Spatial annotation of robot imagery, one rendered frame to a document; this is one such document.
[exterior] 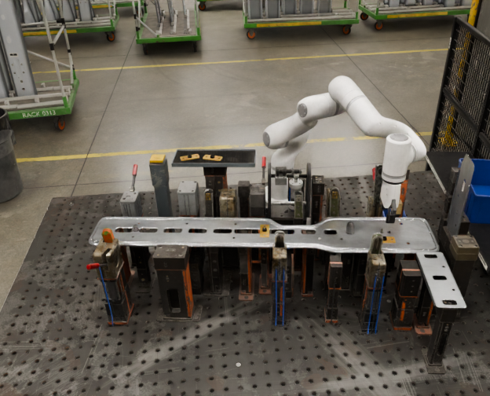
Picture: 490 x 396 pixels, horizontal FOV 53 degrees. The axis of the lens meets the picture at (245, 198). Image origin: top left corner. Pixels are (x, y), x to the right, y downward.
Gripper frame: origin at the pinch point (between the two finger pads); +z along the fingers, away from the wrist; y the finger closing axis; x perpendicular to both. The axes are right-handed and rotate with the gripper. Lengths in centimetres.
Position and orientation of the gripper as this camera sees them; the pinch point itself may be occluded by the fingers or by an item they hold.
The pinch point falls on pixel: (388, 214)
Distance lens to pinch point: 191.9
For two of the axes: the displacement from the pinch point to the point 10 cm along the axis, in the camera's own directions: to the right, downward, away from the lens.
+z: 0.3, 8.4, 5.4
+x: 10.0, 0.0, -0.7
